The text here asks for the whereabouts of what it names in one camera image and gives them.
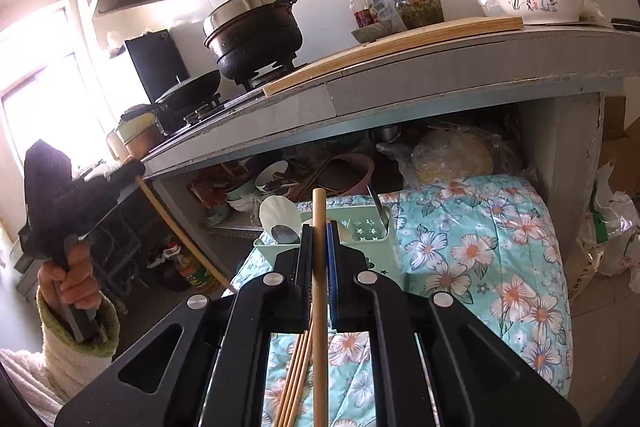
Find person's left hand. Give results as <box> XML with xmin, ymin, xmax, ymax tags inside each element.
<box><xmin>38</xmin><ymin>242</ymin><xmax>102</xmax><ymax>315</ymax></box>

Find cream enamel pot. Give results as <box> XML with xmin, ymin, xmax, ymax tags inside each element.
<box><xmin>106</xmin><ymin>104</ymin><xmax>165</xmax><ymax>162</ymax></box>

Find cooking oil bottle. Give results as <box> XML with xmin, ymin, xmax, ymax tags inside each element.
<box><xmin>163</xmin><ymin>243</ymin><xmax>215</xmax><ymax>289</ymax></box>

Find floral quilted cloth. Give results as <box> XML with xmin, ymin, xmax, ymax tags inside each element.
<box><xmin>262</xmin><ymin>175</ymin><xmax>574</xmax><ymax>426</ymax></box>

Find metal spoon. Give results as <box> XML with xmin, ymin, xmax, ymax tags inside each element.
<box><xmin>270</xmin><ymin>225</ymin><xmax>300</xmax><ymax>245</ymax></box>

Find pale green rice paddle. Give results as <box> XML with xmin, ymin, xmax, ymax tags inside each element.
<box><xmin>259</xmin><ymin>195</ymin><xmax>303</xmax><ymax>237</ymax></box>

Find black wok pan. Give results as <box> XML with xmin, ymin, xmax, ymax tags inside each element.
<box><xmin>155</xmin><ymin>70</ymin><xmax>221</xmax><ymax>110</ymax></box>

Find white plastic bag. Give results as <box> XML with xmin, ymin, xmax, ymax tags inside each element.
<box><xmin>570</xmin><ymin>162</ymin><xmax>639</xmax><ymax>299</ymax></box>

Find black cooking pot with lid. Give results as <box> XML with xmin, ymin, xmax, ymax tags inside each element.
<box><xmin>203</xmin><ymin>0</ymin><xmax>303</xmax><ymax>91</ymax></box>

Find wooden cutting board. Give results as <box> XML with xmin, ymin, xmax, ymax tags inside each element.
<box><xmin>262</xmin><ymin>16</ymin><xmax>524</xmax><ymax>98</ymax></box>

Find sauce bottle brown cap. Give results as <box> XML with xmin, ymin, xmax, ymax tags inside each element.
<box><xmin>348</xmin><ymin>0</ymin><xmax>372</xmax><ymax>28</ymax></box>

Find glass jar of pickles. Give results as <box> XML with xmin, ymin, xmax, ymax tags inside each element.
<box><xmin>396</xmin><ymin>0</ymin><xmax>445</xmax><ymax>29</ymax></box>

